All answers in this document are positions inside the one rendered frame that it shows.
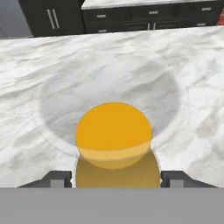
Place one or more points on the orange red object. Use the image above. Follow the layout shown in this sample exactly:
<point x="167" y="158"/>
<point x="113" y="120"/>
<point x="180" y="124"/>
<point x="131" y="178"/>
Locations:
<point x="222" y="17"/>

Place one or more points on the yellow cup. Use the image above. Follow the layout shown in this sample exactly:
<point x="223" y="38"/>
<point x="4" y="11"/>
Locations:
<point x="114" y="140"/>

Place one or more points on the black drawer cabinet run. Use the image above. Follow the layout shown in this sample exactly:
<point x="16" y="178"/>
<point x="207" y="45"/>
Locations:
<point x="151" y="17"/>

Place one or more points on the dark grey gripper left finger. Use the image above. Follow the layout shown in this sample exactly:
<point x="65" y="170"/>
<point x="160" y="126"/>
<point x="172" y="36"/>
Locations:
<point x="57" y="178"/>

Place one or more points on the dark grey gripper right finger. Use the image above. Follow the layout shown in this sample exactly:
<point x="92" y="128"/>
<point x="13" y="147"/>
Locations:
<point x="175" y="178"/>

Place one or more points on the tall black cupboard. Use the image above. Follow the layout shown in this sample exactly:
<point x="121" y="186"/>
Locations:
<point x="51" y="17"/>

